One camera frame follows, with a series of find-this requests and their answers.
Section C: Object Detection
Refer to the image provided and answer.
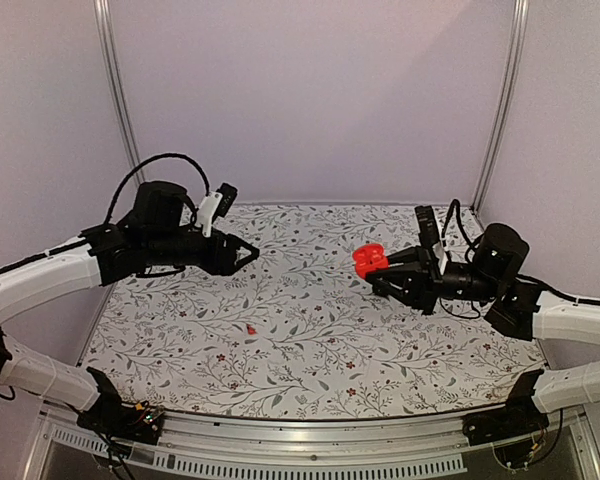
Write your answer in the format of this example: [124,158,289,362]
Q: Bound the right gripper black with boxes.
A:
[366,244,501,315]

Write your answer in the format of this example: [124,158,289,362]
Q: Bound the red round charging case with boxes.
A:
[352,243,389,279]

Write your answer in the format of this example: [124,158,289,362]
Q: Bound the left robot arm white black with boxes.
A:
[0,181,259,434]

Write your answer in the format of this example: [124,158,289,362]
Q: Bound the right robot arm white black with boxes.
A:
[353,223,600,436]

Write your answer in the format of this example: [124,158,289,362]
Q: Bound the floral patterned table mat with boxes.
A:
[83,205,545,420]

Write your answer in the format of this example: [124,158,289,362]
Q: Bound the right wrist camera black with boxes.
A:
[415,206,449,275]

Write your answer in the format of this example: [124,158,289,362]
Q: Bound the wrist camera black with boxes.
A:
[415,206,449,275]
[195,183,238,238]

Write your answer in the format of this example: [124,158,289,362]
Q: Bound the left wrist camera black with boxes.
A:
[195,183,238,238]

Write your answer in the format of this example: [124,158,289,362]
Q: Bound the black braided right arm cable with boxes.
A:
[439,198,481,251]

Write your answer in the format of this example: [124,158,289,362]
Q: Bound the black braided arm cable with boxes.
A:
[102,152,213,226]
[439,198,481,251]

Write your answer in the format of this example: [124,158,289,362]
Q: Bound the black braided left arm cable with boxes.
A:
[102,152,213,226]

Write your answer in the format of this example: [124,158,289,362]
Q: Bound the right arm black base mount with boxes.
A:
[462,369,549,446]

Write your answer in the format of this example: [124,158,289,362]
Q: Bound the aluminium rail base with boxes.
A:
[23,403,600,479]

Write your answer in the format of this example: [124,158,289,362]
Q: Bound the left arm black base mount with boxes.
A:
[77,367,164,445]

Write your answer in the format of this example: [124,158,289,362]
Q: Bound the aluminium frame post left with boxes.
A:
[93,0,141,169]

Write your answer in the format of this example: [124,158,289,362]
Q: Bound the aluminium frame post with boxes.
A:
[471,0,529,215]
[93,0,141,169]

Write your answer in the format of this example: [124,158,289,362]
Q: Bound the aluminium frame post right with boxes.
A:
[471,0,529,215]

